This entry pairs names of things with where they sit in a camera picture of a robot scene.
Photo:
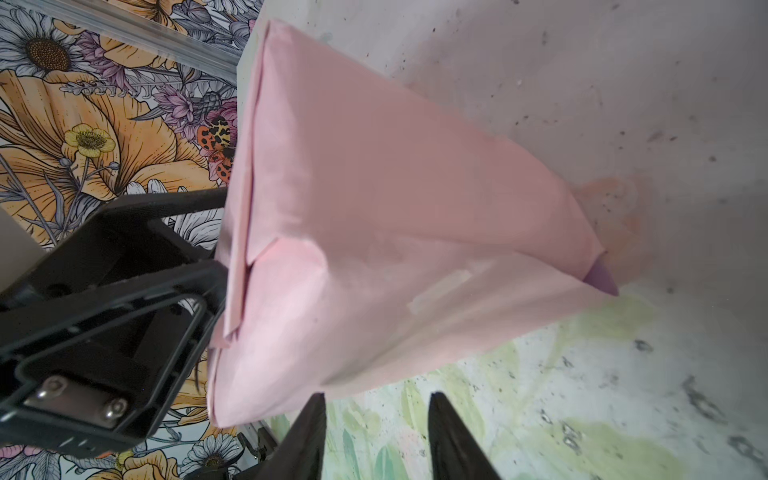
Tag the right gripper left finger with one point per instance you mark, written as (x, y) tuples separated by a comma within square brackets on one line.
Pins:
[(299, 456)]

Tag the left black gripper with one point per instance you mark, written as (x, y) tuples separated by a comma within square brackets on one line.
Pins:
[(99, 336)]

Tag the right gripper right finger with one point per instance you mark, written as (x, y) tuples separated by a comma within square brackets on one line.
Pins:
[(454, 453)]

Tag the purple wrapping paper sheet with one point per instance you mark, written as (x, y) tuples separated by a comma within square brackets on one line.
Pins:
[(370, 236)]

